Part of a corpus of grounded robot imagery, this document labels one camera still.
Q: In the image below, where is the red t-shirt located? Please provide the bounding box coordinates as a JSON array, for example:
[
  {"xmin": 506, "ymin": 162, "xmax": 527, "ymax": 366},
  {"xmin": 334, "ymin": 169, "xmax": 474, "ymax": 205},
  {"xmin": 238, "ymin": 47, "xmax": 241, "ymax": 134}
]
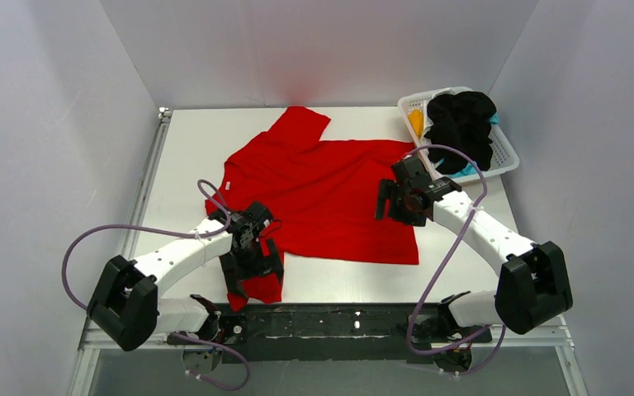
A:
[{"xmin": 205, "ymin": 105, "xmax": 421, "ymax": 313}]

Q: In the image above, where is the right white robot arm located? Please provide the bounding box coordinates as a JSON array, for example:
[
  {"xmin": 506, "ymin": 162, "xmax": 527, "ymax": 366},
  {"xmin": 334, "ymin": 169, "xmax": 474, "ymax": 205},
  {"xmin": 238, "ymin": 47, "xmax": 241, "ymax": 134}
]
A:
[{"xmin": 375, "ymin": 156, "xmax": 574, "ymax": 337}]

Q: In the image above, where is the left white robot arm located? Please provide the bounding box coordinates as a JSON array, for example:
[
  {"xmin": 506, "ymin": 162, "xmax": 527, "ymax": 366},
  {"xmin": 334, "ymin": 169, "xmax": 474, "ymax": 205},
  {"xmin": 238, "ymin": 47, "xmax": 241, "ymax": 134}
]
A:
[{"xmin": 86, "ymin": 201, "xmax": 284, "ymax": 351}]

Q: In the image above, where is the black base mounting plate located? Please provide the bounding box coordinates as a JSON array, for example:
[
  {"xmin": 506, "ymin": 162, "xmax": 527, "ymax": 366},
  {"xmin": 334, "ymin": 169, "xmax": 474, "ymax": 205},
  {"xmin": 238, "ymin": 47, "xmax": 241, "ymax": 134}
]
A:
[{"xmin": 194, "ymin": 303, "xmax": 493, "ymax": 372}]

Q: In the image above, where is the teal garment in basket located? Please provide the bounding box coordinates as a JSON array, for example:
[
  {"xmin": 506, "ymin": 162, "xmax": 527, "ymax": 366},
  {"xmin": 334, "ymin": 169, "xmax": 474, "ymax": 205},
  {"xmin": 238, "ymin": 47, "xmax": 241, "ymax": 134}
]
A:
[{"xmin": 435, "ymin": 113, "xmax": 499, "ymax": 178}]

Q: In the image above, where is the yellow garment in basket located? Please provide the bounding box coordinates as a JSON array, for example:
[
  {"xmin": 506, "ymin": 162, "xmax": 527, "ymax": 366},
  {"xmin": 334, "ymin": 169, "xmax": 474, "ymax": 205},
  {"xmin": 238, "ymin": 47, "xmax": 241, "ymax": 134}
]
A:
[{"xmin": 408, "ymin": 109, "xmax": 424, "ymax": 139}]

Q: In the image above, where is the black garment in basket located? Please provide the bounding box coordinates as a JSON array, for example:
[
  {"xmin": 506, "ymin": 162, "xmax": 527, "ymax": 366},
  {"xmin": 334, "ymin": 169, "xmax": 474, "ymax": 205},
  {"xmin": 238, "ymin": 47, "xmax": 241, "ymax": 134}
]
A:
[{"xmin": 423, "ymin": 91, "xmax": 497, "ymax": 171}]

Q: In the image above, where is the white plastic laundry basket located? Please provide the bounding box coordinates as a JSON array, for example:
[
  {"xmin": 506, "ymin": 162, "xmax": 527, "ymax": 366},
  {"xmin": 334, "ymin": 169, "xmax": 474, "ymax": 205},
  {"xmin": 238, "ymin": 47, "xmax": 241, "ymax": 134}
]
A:
[{"xmin": 397, "ymin": 86, "xmax": 520, "ymax": 178}]

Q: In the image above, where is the aluminium frame rail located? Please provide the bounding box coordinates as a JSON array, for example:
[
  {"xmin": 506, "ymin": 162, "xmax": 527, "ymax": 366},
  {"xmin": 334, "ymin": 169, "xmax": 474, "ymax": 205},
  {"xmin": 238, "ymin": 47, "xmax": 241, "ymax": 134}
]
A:
[{"xmin": 68, "ymin": 108, "xmax": 589, "ymax": 396}]

